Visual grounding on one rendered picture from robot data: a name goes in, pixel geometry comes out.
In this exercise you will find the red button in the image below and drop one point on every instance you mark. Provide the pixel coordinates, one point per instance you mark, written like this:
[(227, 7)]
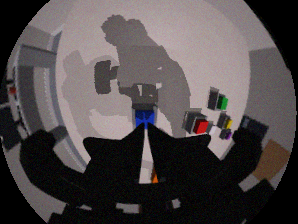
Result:
[(197, 123)]

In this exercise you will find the blue button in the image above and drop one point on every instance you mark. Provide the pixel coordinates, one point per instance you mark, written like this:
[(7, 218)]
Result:
[(144, 113)]

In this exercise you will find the purple button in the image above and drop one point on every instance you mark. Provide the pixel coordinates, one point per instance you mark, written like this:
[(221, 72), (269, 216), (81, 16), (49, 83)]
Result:
[(225, 134)]

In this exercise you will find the yellow button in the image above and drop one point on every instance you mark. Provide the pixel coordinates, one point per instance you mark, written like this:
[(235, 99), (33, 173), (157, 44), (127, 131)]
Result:
[(224, 122)]

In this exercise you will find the green button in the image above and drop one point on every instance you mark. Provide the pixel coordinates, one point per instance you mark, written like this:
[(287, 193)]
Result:
[(217, 102)]

